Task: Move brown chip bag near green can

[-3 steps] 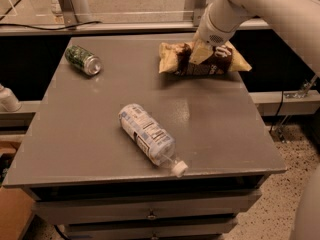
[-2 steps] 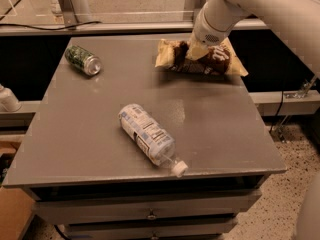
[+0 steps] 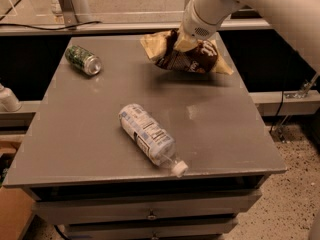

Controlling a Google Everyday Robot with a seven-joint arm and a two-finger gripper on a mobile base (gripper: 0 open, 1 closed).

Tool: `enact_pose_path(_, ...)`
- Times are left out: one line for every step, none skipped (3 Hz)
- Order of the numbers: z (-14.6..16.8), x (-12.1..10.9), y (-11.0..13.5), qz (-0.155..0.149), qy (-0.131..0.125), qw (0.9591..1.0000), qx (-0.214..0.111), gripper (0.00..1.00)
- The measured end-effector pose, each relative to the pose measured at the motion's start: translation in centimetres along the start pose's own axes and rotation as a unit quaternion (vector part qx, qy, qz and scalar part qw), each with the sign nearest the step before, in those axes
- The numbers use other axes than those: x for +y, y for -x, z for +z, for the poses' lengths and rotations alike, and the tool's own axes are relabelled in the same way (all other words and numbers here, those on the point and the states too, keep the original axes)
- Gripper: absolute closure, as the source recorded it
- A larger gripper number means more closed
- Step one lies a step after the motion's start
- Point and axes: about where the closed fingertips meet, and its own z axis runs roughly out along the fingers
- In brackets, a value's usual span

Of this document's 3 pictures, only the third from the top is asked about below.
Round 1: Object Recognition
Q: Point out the brown chip bag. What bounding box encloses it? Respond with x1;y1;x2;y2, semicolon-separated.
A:
140;30;234;75

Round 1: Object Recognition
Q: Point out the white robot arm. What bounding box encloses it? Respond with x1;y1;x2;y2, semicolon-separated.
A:
179;0;320;73

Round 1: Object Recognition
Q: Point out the green soda can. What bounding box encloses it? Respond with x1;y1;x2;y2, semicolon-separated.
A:
65;45;103;76

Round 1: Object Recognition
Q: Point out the clear plastic water bottle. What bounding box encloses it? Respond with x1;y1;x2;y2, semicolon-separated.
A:
119;104;188;177

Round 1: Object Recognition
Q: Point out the grey drawer cabinet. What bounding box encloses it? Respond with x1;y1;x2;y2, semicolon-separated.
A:
4;36;286;240

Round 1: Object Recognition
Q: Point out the white pipe fitting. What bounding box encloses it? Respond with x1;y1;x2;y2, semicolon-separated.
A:
0;83;22;112

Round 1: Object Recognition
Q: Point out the lower grey drawer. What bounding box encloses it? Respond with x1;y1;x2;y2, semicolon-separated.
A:
66;216;237;240

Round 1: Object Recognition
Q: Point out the grey drawer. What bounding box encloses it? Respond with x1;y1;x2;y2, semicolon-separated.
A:
33;189;262;224
66;216;237;240

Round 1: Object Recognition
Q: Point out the upper grey drawer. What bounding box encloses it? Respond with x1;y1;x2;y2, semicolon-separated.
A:
33;189;262;224

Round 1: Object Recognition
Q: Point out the brown cardboard box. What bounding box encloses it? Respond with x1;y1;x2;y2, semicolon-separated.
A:
0;187;34;240

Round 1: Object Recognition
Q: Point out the left metal bracket post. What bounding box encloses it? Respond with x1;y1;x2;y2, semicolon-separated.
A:
58;0;77;29

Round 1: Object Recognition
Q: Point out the black cable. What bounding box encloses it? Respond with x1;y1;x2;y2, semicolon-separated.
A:
0;20;103;31

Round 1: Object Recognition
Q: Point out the grey metal rail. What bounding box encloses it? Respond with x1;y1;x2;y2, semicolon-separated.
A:
0;18;271;36

